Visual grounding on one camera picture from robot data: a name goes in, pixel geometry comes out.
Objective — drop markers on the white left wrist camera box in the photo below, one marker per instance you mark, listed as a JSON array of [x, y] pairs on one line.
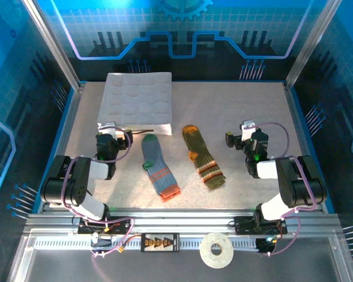
[[107, 128]]

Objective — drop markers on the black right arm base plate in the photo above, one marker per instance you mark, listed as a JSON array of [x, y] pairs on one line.
[[244, 224]]

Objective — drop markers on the grey sock with orange stripes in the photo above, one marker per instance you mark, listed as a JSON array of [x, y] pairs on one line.
[[157, 164]]

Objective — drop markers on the white tape roll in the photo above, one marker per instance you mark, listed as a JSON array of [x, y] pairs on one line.
[[207, 255]]

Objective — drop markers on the grey shelf panel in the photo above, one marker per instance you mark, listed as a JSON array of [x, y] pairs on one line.
[[164, 270]]

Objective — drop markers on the aluminium frame rail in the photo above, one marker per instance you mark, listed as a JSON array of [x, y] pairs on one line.
[[179, 220]]

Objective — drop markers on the aluminium corner post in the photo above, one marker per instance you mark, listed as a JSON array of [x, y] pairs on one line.
[[53, 44], [311, 44]]

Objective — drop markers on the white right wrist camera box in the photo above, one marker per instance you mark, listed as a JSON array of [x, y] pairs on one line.
[[248, 130]]

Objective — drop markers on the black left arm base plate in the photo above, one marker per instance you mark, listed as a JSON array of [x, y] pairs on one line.
[[120, 227]]

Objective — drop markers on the olive sock with orange toe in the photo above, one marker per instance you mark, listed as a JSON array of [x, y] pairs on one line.
[[206, 167]]

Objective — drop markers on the black connector board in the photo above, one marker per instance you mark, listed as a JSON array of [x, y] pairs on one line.
[[160, 242]]

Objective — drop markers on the small black controller board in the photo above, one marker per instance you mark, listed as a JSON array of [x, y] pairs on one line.
[[264, 245]]

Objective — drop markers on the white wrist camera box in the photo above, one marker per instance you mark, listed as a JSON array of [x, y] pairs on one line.
[[107, 128], [248, 130]]

